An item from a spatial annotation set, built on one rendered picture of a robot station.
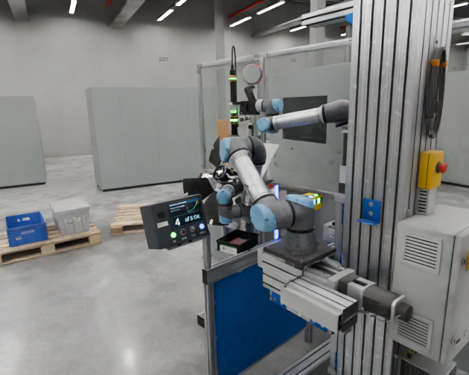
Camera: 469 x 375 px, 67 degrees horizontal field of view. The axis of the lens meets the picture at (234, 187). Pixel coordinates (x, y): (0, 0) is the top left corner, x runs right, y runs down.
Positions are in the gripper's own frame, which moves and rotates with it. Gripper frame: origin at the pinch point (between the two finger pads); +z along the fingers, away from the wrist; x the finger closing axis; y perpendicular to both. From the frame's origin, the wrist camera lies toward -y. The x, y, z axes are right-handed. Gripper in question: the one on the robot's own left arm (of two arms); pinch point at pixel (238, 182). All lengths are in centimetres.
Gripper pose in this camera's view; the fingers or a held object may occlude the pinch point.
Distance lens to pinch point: 218.0
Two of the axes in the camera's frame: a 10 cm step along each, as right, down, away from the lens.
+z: 1.8, -2.2, 9.6
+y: -9.7, 0.9, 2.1
